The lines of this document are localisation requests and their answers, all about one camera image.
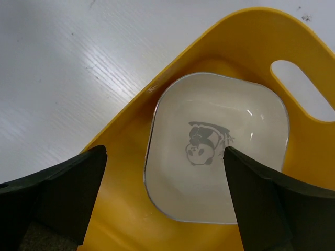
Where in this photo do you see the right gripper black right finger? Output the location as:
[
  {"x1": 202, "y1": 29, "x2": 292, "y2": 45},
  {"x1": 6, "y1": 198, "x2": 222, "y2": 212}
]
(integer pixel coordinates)
[{"x1": 223, "y1": 147, "x2": 334, "y2": 250}]

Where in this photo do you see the yellow plastic bin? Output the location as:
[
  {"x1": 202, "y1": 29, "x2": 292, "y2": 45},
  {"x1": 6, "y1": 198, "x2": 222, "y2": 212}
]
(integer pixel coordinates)
[{"x1": 80, "y1": 8, "x2": 334, "y2": 250}]

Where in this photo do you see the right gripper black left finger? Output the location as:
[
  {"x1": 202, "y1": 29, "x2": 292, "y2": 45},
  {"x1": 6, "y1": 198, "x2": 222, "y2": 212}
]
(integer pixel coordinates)
[{"x1": 1, "y1": 145, "x2": 107, "y2": 250}]

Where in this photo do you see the cream plate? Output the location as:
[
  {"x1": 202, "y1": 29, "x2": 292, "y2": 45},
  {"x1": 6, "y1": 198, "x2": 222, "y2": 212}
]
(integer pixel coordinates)
[{"x1": 144, "y1": 72, "x2": 289, "y2": 224}]

